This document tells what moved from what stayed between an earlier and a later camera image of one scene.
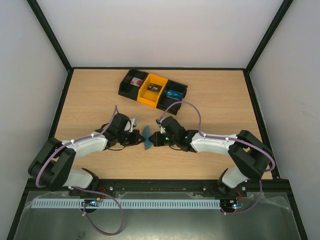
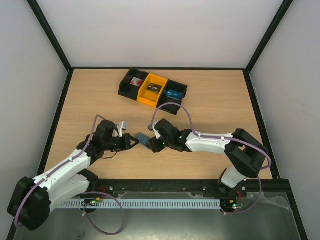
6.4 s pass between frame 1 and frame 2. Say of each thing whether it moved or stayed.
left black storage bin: stayed
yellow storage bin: stayed
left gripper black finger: moved
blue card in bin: stayed
